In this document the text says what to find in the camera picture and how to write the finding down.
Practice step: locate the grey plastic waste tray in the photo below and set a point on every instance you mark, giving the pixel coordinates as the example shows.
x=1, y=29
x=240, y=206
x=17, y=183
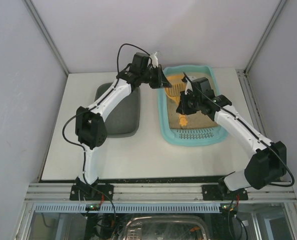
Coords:
x=124, y=120

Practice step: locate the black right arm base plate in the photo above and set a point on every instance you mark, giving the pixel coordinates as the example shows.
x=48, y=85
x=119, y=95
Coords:
x=220, y=192

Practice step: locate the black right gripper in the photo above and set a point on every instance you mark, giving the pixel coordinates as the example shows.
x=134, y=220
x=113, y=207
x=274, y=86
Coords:
x=184, y=103

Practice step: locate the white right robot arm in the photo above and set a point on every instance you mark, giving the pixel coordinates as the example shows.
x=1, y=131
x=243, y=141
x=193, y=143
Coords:
x=267, y=159

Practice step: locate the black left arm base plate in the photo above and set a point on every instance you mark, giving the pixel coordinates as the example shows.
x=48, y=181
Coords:
x=95, y=192

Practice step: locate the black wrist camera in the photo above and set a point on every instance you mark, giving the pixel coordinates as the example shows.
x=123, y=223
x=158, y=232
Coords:
x=140, y=60
x=202, y=85

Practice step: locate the left aluminium frame post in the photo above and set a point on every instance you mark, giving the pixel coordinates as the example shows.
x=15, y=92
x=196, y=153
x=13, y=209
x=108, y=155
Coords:
x=45, y=34

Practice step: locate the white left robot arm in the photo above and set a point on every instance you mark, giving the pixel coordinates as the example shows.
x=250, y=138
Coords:
x=90, y=125

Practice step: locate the teal cat litter box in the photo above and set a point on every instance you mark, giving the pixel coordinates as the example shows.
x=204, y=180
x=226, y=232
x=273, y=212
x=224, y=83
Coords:
x=189, y=137

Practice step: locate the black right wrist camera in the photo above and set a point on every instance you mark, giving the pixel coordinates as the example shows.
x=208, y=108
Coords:
x=202, y=85

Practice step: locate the beige cat litter pellets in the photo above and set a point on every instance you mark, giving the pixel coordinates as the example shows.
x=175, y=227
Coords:
x=195, y=121

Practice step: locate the aluminium frame post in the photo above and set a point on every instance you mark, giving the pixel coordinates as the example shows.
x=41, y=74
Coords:
x=265, y=35
x=45, y=34

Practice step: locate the right aluminium frame post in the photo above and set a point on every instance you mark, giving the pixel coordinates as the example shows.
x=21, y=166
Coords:
x=265, y=35

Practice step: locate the steel wire basket below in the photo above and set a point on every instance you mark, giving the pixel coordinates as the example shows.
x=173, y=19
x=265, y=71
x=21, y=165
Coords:
x=165, y=227

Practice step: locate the yellow litter scoop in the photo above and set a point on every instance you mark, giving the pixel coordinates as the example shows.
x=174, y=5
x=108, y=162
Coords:
x=174, y=94

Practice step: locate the aluminium mounting rail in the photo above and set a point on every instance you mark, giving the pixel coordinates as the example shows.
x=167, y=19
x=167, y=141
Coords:
x=154, y=193

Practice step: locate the light blue slotted cable duct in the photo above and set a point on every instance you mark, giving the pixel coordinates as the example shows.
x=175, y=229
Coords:
x=128, y=208

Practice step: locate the right side aluminium rail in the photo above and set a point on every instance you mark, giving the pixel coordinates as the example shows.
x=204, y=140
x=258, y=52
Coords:
x=251, y=102

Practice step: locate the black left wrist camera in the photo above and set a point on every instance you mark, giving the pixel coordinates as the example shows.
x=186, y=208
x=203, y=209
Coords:
x=140, y=60

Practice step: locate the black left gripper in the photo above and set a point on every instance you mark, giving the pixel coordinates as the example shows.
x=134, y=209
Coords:
x=156, y=78

